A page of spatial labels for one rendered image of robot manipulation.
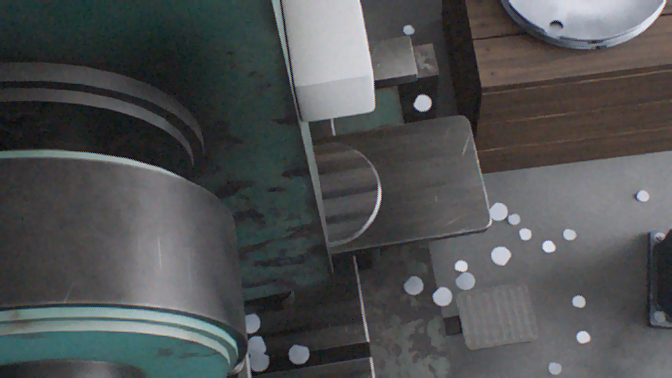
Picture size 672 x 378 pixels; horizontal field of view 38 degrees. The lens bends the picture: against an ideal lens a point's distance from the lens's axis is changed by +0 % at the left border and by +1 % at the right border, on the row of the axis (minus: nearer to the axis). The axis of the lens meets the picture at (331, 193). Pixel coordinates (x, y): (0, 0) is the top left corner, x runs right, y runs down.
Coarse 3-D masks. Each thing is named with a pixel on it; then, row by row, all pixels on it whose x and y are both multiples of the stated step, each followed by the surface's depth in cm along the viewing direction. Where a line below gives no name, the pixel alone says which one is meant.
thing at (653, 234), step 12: (648, 240) 181; (660, 240) 179; (648, 252) 180; (660, 252) 176; (648, 264) 179; (660, 264) 175; (648, 276) 178; (660, 276) 174; (648, 288) 178; (660, 288) 173; (648, 300) 177; (660, 300) 173; (648, 312) 176; (660, 312) 173; (660, 324) 174
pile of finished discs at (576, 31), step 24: (504, 0) 161; (528, 0) 160; (552, 0) 160; (576, 0) 160; (600, 0) 159; (624, 0) 159; (648, 0) 159; (528, 24) 159; (552, 24) 159; (576, 24) 158; (600, 24) 158; (624, 24) 157; (648, 24) 159; (576, 48) 159
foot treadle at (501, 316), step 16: (496, 288) 164; (512, 288) 164; (464, 304) 163; (480, 304) 163; (496, 304) 162; (512, 304) 162; (528, 304) 162; (448, 320) 163; (464, 320) 162; (480, 320) 162; (496, 320) 162; (512, 320) 161; (528, 320) 161; (464, 336) 161; (480, 336) 161; (496, 336) 160; (512, 336) 160; (528, 336) 160
